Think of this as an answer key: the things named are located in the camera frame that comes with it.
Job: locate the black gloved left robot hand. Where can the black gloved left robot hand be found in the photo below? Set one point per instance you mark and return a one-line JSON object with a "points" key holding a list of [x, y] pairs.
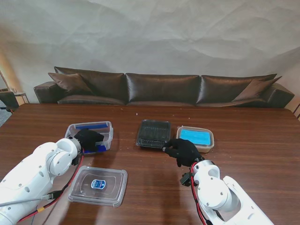
{"points": [[90, 139]]}

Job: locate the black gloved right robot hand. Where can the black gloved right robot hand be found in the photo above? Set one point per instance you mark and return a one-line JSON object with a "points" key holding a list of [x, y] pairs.
{"points": [[182, 151]]}

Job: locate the clear container with blue clips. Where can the clear container with blue clips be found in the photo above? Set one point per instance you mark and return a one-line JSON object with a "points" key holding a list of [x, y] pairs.
{"points": [[105, 133]]}

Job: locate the clear lid with blue insert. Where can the clear lid with blue insert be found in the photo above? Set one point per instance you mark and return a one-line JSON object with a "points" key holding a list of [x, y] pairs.
{"points": [[194, 137]]}

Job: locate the kraft paper food container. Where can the kraft paper food container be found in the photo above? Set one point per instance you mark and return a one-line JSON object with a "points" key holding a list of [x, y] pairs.
{"points": [[204, 148]]}

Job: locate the thin clear plastic tray lid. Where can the thin clear plastic tray lid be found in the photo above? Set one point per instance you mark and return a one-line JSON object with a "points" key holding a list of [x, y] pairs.
{"points": [[153, 134]]}

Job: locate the clear lid with blue label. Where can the clear lid with blue label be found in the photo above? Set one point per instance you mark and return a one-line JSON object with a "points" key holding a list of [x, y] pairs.
{"points": [[98, 185]]}

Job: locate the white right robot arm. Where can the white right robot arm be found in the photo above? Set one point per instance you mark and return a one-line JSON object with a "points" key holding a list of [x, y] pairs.
{"points": [[218, 192]]}

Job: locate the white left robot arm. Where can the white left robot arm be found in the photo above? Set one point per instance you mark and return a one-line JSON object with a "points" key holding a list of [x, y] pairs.
{"points": [[35, 175]]}

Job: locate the black ribbed plastic tray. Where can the black ribbed plastic tray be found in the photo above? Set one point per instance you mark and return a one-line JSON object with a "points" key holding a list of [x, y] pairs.
{"points": [[153, 138]]}

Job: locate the brown leather cushion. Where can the brown leather cushion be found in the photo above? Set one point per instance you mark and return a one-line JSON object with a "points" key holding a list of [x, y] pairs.
{"points": [[255, 90], [68, 83]]}

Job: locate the dark brown leather sofa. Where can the dark brown leather sofa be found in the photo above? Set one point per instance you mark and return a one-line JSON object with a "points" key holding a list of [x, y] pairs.
{"points": [[161, 89]]}

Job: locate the small side table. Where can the small side table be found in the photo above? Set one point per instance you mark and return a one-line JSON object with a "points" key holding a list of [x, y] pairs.
{"points": [[21, 95]]}

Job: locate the black office chair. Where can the black office chair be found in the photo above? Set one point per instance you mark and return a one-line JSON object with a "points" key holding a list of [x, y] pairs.
{"points": [[9, 100]]}

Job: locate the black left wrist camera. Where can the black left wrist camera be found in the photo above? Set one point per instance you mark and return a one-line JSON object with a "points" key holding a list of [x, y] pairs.
{"points": [[76, 160]]}

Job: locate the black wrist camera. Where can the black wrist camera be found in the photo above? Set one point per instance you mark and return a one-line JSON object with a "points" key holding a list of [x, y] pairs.
{"points": [[185, 179], [76, 160]]}

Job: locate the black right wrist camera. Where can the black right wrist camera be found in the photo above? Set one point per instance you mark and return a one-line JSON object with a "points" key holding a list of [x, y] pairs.
{"points": [[185, 179]]}

